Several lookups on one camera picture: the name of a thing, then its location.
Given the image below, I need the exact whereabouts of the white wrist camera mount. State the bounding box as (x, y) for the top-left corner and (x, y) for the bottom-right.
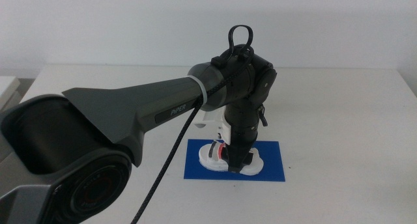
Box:
(194, 109), (232, 145)

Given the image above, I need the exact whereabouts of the white sandal shoe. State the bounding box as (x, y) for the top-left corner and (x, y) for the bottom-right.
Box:
(197, 142), (264, 176)

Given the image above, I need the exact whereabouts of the short black cable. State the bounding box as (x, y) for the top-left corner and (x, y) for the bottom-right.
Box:
(258, 105), (269, 128)

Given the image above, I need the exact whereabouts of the blue rectangular mat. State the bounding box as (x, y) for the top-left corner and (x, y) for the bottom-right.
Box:
(183, 139), (286, 182)

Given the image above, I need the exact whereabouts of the white cable tie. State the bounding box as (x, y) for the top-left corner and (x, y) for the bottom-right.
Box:
(186, 74), (210, 106)

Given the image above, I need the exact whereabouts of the black braided cable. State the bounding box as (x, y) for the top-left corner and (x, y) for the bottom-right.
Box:
(130, 24), (255, 224)

